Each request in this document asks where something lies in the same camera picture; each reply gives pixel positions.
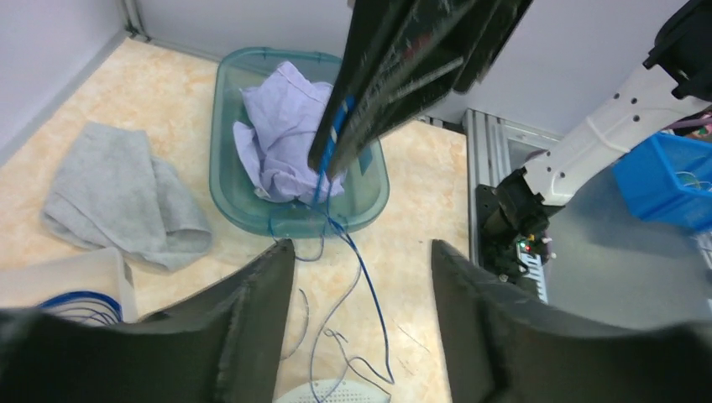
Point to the white perforated cable spool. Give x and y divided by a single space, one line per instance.
334 390

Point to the blue plastic crate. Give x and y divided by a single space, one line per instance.
667 179

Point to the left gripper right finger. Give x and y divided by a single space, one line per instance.
502 344

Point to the grey towel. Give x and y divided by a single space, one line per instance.
111 191

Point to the clear plastic container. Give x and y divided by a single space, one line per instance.
94 288

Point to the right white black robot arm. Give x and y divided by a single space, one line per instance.
402 57

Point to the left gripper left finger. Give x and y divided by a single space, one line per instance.
222 344

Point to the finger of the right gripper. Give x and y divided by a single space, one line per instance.
434 83
384 89

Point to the teal plastic basin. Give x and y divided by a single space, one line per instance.
366 182

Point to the white slotted cable duct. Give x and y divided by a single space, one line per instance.
533 274

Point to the lavender cloth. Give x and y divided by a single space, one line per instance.
284 113

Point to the aluminium frame rail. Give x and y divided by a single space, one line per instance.
490 143

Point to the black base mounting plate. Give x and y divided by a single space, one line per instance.
497 241

